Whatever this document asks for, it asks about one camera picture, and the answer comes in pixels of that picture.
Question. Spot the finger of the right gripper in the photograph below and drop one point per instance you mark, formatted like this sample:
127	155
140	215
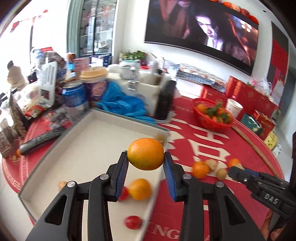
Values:
254	179
269	190

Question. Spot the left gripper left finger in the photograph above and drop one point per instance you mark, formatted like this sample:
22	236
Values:
62	219

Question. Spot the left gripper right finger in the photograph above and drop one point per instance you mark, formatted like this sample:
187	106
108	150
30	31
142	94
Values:
228	219

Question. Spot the orange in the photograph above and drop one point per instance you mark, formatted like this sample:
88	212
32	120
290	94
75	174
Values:
140	189
146	154

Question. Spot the red cherry tomato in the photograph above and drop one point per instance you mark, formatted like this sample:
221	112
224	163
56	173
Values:
124	194

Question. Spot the left mandarin with stem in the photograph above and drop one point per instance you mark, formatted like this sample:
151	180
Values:
200	169

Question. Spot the brown kiwi in pile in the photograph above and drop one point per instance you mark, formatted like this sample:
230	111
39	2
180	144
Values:
221	174

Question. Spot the tan walnut right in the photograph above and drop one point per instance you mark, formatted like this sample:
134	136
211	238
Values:
212	164

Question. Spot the tan walnut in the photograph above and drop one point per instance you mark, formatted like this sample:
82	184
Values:
160	138
212	164

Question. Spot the walnut in tray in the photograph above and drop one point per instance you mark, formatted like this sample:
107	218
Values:
61	184

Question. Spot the red tablecloth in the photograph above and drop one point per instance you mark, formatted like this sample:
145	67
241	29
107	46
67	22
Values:
189	144

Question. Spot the yellow box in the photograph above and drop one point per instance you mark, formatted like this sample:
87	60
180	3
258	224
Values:
271	140

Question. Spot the far right mandarin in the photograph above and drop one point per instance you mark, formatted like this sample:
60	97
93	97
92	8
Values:
233	162

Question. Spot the long wooden back scratcher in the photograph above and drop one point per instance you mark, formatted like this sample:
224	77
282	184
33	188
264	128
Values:
257	150

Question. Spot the red gift bag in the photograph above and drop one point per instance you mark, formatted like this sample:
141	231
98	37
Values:
267	124

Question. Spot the tan walnut left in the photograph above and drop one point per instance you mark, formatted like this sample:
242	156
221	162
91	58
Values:
160	138

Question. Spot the green gift bag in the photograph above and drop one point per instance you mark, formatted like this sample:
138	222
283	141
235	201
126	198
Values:
251	123

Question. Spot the grey white tray box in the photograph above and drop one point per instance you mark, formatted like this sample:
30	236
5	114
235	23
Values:
86	151

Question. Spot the red plastic fruit basket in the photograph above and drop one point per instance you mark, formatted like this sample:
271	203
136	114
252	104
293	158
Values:
212	115

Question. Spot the black remote control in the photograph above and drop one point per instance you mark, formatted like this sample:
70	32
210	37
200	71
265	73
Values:
29	146

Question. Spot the white floral paper cup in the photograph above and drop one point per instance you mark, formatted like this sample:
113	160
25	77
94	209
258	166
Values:
234	107

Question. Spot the red gift box stack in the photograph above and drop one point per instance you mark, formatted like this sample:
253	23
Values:
244	94

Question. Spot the black radio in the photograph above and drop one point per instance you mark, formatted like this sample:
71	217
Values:
165	100

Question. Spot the blue cloth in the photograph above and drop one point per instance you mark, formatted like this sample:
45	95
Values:
115	101

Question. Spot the blue can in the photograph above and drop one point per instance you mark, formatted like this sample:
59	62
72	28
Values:
74	94

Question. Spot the purple instant noodle cup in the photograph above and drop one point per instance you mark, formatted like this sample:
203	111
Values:
95	81

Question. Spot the potted green plant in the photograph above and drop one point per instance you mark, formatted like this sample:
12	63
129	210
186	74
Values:
138	55

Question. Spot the glass cabinet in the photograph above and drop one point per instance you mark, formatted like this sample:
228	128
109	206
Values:
96	28

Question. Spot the wall television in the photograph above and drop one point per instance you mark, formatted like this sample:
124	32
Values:
223	31

